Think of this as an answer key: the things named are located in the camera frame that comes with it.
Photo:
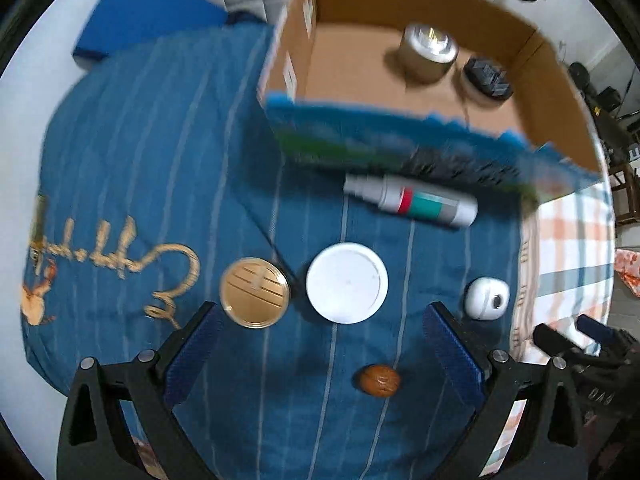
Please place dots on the white spray bottle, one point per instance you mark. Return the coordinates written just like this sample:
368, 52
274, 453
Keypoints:
415, 201

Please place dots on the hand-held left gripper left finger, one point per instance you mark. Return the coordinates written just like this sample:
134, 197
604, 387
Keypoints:
192, 355

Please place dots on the orange patterned cloth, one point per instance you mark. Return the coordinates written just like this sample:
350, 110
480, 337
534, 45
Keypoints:
629, 270

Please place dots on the blue striped blanket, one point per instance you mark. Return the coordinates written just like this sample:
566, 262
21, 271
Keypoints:
150, 160

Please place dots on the small white rounded case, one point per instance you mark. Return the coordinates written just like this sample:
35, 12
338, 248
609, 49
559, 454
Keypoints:
485, 299

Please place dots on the blue flat folder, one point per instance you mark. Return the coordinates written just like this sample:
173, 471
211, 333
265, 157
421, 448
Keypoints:
150, 10

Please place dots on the silver tin can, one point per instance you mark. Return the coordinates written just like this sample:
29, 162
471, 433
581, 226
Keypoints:
427, 52

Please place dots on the brown walnut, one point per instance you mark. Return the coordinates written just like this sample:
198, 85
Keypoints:
378, 381

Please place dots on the black round jar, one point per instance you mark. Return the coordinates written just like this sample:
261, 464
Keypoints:
486, 80

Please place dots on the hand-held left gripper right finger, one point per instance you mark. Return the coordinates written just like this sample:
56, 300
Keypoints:
450, 355

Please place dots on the wooden chair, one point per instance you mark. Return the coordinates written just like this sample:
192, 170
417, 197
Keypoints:
625, 195

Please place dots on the gold round tin lid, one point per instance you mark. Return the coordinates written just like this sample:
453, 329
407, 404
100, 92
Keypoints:
255, 292

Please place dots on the white round lid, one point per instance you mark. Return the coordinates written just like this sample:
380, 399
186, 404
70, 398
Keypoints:
346, 282

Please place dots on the cardboard box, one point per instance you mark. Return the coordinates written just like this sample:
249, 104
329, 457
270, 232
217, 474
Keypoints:
350, 60

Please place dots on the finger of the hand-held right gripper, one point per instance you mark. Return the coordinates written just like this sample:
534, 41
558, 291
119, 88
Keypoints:
595, 329
555, 342

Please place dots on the orange checked sheet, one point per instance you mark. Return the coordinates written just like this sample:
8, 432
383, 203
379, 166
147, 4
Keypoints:
565, 260

